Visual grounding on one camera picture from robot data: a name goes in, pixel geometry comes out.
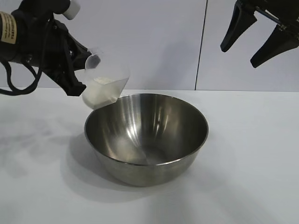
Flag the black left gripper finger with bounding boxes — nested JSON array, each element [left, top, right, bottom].
[[74, 56, 102, 71], [70, 39, 93, 59]]

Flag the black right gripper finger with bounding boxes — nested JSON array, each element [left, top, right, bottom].
[[250, 23, 299, 69], [221, 3, 257, 53]]

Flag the stainless steel mixing bowl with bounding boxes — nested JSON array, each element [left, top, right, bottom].
[[84, 93, 209, 187]]

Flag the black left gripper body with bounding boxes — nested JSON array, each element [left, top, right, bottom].
[[21, 0, 87, 97]]

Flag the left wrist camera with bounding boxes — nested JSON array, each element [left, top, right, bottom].
[[62, 0, 81, 21]]

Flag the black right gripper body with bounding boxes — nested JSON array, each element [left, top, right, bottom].
[[235, 0, 299, 38]]

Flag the white uncooked rice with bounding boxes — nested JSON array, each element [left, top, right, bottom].
[[83, 77, 117, 110]]

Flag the clear plastic measuring cup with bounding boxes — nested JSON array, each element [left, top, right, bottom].
[[82, 46, 129, 110]]

